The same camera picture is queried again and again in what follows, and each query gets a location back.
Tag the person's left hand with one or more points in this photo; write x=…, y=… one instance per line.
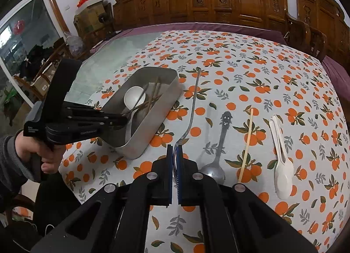
x=53, y=157

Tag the light wooden chopstick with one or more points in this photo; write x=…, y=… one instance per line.
x=246, y=143

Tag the wooden side chair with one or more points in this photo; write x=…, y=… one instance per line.
x=52, y=61

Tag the white plastic spoon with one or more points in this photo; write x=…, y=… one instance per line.
x=276, y=129
x=284, y=184

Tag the large cardboard box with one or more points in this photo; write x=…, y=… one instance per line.
x=91, y=17

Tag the orange print tablecloth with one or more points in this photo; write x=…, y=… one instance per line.
x=259, y=77

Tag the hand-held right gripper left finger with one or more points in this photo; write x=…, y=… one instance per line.
x=169, y=176

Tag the long purple seat cushion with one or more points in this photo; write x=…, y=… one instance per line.
x=191, y=27

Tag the person's left forearm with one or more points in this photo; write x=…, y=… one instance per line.
x=12, y=165

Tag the dark cloth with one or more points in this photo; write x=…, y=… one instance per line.
x=57, y=203

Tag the glass door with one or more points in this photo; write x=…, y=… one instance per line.
x=24, y=39

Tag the white round soup spoon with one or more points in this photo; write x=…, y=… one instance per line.
x=134, y=97

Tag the short purple seat cushion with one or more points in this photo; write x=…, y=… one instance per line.
x=337, y=68

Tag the red plastic item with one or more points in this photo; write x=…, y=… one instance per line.
x=82, y=2

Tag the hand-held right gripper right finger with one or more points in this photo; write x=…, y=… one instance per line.
x=180, y=176

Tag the wooden door frame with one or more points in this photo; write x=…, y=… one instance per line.
x=56, y=1

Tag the carved wooden armchair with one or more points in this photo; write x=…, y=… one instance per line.
x=322, y=20

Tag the labelled cardboard box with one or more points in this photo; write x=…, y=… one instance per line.
x=45, y=84

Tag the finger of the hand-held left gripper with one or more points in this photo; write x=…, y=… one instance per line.
x=87, y=110
x=112, y=122

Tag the rectangular metal tray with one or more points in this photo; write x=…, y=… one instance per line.
x=153, y=124

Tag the crumpled plastic bag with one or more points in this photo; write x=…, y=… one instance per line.
x=74, y=44

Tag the metal fork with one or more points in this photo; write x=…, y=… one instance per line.
x=194, y=99

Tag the brown chopstick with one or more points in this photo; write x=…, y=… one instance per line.
x=153, y=94
x=149, y=101

